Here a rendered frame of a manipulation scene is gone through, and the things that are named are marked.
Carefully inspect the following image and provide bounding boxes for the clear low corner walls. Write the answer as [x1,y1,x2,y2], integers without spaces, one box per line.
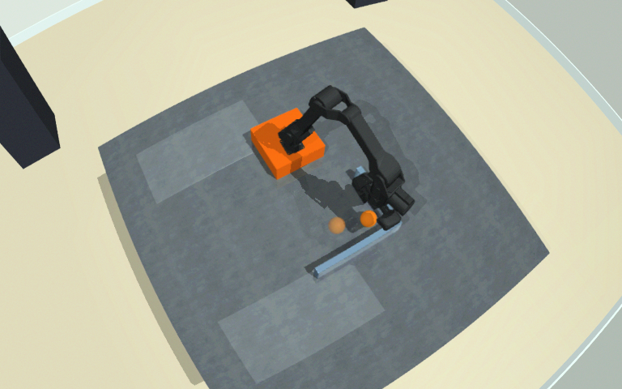
[318,208,401,278]

